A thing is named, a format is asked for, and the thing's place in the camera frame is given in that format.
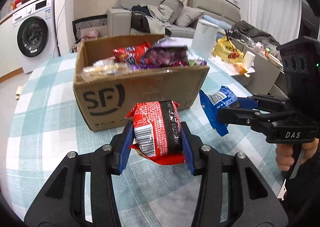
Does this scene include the purple snack bag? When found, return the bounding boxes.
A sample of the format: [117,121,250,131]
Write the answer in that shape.
[140,38,207,68]

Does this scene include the beige slipper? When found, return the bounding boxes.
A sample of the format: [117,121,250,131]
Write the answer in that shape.
[15,86,24,100]

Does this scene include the yellow plastic bag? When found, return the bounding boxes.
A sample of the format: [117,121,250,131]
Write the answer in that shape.
[213,36,244,64]

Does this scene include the pink cloth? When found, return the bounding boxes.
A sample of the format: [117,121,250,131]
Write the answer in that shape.
[80,30,99,41]

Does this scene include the grey sofa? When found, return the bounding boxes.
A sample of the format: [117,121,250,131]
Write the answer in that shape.
[107,0,240,38]

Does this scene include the SF cardboard box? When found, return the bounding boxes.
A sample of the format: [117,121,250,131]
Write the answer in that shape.
[73,34,209,132]

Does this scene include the teal plaid tablecloth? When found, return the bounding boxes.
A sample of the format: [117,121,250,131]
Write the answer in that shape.
[1,65,288,226]

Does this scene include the black patterned basket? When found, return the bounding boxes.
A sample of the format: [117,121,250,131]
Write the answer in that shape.
[72,14,108,42]

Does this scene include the grey jacket on sofa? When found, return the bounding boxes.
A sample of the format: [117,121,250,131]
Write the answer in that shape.
[131,5,174,37]

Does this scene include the blue snack packet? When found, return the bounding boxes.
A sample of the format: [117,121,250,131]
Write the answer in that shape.
[199,86,240,137]

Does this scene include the white side table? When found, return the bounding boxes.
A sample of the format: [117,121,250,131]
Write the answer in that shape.
[210,40,280,94]

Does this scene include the red black snack pack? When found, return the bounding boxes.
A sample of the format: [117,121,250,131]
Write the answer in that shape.
[126,100,185,165]

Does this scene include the red corn snack bag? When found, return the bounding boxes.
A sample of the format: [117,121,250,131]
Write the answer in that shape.
[112,41,151,65]

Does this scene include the clear cracker pack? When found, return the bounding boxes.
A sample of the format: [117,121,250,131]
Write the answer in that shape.
[79,63,131,77]

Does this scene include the right hand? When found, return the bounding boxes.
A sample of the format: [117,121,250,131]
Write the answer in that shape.
[274,139,320,172]

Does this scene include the white paper roll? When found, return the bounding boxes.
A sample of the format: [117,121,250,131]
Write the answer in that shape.
[243,51,255,71]

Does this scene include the grey cushion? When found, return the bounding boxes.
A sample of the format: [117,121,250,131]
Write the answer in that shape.
[174,6,204,28]

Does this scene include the white cylindrical bin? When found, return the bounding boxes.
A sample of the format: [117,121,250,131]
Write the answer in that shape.
[190,19,219,60]

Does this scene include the white washing machine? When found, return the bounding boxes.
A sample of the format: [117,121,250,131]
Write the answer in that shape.
[12,0,60,74]

